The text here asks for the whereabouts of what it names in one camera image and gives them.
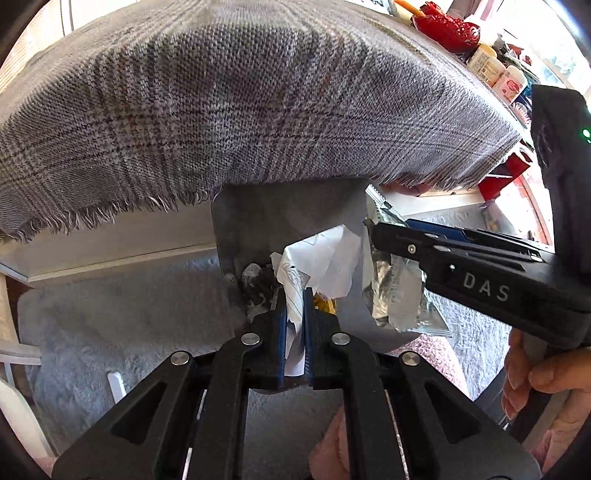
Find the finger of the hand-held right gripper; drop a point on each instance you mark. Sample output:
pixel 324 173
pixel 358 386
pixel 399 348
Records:
pixel 443 230
pixel 406 247

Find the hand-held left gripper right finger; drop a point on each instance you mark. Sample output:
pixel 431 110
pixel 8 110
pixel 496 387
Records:
pixel 308 341

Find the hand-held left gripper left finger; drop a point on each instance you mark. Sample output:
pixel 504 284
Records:
pixel 281 332

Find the silver foil packet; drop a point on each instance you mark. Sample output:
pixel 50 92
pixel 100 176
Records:
pixel 401 295

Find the white paper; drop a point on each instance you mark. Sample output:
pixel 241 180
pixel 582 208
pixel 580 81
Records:
pixel 323 263

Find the grey plastic bin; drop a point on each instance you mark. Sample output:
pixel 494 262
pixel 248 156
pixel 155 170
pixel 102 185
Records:
pixel 258 217

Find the person's right hand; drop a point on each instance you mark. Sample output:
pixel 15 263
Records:
pixel 563 383

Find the gold candy wrapper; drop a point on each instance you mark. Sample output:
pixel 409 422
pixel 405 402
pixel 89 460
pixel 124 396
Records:
pixel 323 305

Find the black and white wrapper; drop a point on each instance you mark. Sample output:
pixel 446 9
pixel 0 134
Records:
pixel 258 281

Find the red box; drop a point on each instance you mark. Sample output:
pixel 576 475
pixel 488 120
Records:
pixel 503 175

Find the pink fluffy clothing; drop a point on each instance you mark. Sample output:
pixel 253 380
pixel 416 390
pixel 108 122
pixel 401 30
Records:
pixel 434 360

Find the white bottle pink label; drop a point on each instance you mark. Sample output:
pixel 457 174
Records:
pixel 510 84

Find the grey fluffy rug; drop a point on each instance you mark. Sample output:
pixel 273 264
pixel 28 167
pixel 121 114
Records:
pixel 115 323

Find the white bottle yellow cap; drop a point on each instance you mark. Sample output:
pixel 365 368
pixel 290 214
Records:
pixel 485 64

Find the white plastic strip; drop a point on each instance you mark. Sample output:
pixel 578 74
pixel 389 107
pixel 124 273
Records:
pixel 117 387

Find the red glass bowl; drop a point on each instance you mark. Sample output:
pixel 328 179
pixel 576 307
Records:
pixel 448 25

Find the orange and white stick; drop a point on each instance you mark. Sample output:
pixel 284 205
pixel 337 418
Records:
pixel 408 7

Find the grey plaid blanket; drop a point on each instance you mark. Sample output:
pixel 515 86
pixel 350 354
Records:
pixel 207 106

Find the white chair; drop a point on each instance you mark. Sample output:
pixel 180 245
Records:
pixel 21 406

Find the wooden leg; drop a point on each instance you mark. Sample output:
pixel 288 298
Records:
pixel 7 309

